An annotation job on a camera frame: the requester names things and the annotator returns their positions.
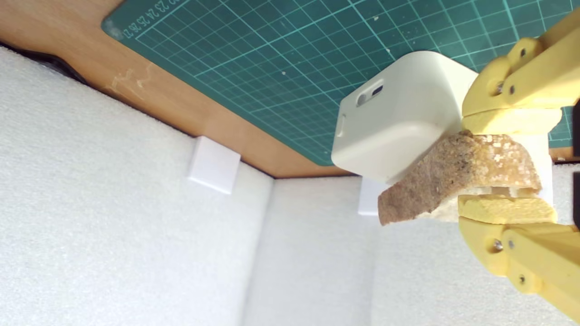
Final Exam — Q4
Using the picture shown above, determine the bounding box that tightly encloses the white block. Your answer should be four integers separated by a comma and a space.
331, 51, 554, 206

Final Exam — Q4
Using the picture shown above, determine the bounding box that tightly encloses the white wall clip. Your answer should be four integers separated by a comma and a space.
187, 136, 242, 195
358, 177, 390, 216

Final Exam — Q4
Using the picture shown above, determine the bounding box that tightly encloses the brown bread slice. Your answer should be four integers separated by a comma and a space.
377, 130, 543, 226

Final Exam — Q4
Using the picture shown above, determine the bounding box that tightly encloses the green cutting mat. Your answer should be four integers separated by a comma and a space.
101, 0, 580, 166

